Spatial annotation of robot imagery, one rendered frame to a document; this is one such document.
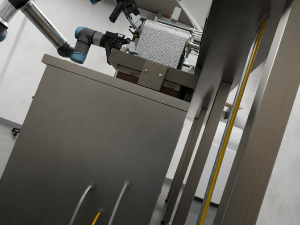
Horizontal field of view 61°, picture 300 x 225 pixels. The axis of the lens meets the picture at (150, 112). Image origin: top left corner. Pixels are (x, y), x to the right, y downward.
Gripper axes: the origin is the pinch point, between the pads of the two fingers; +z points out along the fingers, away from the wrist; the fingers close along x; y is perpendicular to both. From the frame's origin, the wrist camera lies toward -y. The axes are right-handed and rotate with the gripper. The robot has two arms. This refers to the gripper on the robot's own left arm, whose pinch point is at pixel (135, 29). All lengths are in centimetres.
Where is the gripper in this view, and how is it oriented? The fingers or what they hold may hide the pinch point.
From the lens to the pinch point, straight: 146.5
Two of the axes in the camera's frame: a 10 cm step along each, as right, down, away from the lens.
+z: 5.0, 8.5, -1.5
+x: 1.0, 1.2, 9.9
